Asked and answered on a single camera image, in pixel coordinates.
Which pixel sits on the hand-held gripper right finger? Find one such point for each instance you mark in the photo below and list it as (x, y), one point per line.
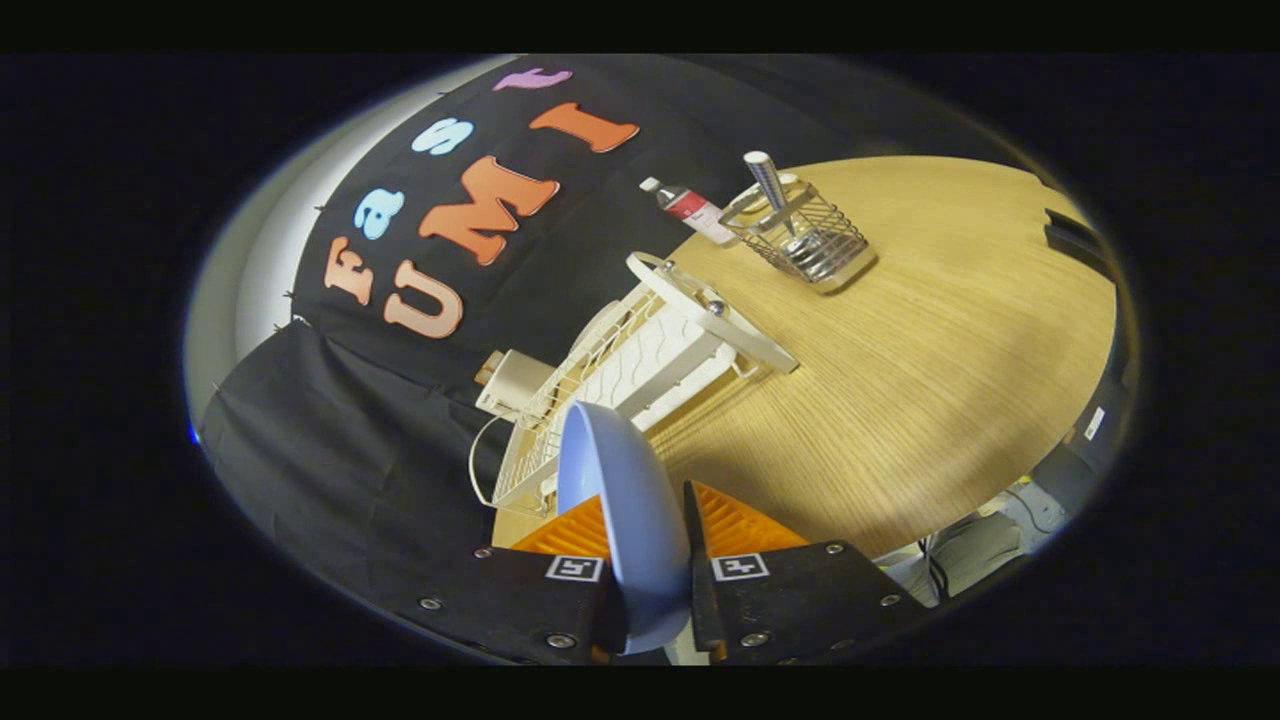
(790, 600)

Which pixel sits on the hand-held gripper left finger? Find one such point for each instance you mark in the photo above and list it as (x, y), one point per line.
(500, 600)

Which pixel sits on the blue plate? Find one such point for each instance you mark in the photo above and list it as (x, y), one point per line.
(630, 520)

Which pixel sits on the silver spoon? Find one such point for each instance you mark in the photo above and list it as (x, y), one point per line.
(768, 180)

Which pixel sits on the cream toaster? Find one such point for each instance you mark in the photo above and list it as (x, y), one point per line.
(520, 385)

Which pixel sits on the black backdrop cloth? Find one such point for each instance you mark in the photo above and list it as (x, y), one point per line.
(400, 400)

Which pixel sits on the toast slice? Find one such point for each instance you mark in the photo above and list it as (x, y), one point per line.
(488, 368)

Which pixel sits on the clear bottle with red label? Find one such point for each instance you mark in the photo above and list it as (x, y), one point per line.
(690, 208)

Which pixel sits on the black table clamp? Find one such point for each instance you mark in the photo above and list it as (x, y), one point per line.
(1075, 250)

